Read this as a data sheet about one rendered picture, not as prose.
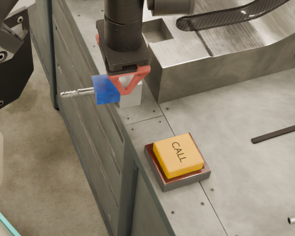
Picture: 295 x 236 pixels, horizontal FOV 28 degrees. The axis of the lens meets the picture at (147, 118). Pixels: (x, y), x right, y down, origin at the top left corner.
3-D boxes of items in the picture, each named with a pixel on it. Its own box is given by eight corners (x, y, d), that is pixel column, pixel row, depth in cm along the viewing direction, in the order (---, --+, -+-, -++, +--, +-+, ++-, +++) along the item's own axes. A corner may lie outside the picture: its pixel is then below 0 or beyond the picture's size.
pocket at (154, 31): (147, 60, 99) (149, 44, 96) (136, 39, 102) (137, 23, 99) (171, 54, 101) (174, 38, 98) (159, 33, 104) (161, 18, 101)
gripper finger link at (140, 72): (137, 70, 100) (140, 28, 93) (149, 100, 96) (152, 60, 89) (98, 76, 99) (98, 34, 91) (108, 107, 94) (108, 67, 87)
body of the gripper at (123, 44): (134, 23, 95) (136, -14, 90) (151, 67, 89) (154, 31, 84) (95, 28, 94) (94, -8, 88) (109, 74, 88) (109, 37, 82)
